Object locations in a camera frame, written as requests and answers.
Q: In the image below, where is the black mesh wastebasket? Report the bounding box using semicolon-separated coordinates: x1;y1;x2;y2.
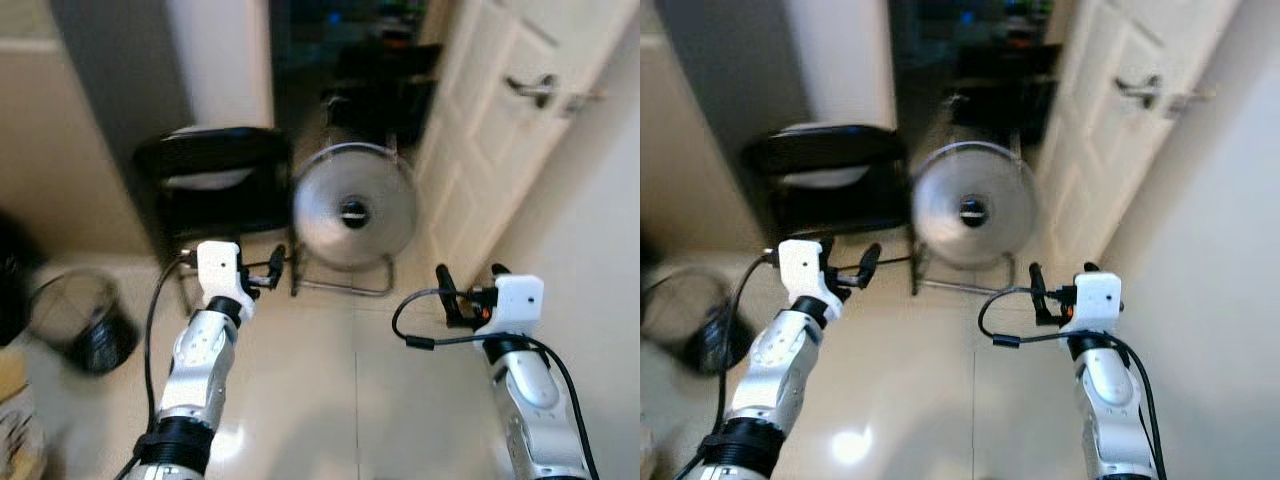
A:
27;268;141;378
640;265;756;376

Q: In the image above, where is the white round basin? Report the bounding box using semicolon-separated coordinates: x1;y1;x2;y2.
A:
165;123;261;191

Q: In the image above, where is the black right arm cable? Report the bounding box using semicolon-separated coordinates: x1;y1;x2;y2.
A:
978;287;1166;480
392;288;601;480

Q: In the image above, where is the grey floor fan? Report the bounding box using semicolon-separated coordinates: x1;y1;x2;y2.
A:
292;142;419;298
912;140;1036;296

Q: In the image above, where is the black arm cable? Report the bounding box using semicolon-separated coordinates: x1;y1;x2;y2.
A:
392;288;601;480
115;255;201;480
978;287;1166;480
675;255;786;480

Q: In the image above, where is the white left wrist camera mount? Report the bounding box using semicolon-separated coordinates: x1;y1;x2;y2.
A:
196;241;257;323
778;238;848;323

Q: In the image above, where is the white panelled door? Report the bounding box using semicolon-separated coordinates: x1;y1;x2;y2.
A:
1035;0;1246;271
415;0;641;286

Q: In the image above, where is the silver lever door handle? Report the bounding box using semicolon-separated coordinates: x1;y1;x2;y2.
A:
1115;75;1166;109
505;73;561;109

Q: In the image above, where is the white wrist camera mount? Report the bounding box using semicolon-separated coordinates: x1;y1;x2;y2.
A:
1062;272;1124;336
487;275;546;341
196;241;257;323
778;238;848;323

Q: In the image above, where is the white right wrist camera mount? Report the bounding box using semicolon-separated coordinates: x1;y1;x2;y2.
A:
487;275;546;341
1062;272;1124;336

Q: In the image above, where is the grey wardrobe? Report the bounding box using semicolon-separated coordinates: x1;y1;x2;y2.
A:
640;0;811;256
0;0;191;261

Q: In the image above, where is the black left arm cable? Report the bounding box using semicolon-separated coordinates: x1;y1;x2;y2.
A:
675;255;786;480
115;255;201;480

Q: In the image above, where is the black chair with metal legs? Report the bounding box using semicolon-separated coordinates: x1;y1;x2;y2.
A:
940;40;1061;151
320;40;441;151

